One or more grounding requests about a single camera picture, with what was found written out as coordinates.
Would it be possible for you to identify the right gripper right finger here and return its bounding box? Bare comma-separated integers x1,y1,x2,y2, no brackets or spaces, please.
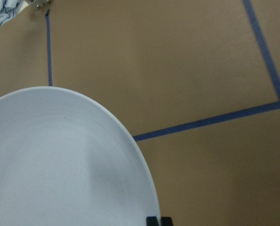
160,217,172,226

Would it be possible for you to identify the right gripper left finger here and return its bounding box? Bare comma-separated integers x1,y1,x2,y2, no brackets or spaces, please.
146,216,159,226

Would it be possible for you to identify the blue plate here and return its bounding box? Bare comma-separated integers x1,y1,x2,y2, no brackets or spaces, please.
0,87,160,226

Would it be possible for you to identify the light blue cloth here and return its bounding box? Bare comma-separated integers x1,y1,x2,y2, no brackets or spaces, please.
0,0,25,26

